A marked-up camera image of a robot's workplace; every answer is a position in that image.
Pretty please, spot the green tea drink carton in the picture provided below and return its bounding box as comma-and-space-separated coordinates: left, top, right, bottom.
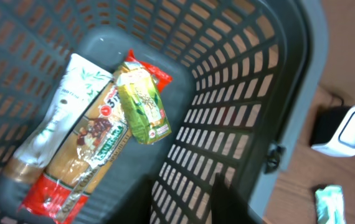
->
114, 62, 172, 144

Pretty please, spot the San Remo spaghetti pack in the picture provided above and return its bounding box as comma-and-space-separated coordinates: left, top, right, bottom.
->
21, 50, 173, 223

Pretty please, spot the teal wet wipes pack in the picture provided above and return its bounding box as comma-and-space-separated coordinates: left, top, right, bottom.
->
315, 185, 346, 224

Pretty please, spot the grey plastic basket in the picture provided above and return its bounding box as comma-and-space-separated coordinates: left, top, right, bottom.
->
0, 0, 328, 223

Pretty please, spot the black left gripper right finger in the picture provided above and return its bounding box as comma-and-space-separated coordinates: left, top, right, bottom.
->
211, 174, 260, 224

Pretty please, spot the white bamboo tube bottle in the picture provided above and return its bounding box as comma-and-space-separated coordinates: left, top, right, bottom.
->
4, 53, 113, 184

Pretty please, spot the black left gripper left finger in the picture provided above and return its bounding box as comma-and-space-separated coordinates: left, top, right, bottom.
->
106, 177, 153, 224

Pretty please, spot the white barcode scanner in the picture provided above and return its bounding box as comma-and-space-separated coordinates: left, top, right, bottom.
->
310, 105, 355, 157

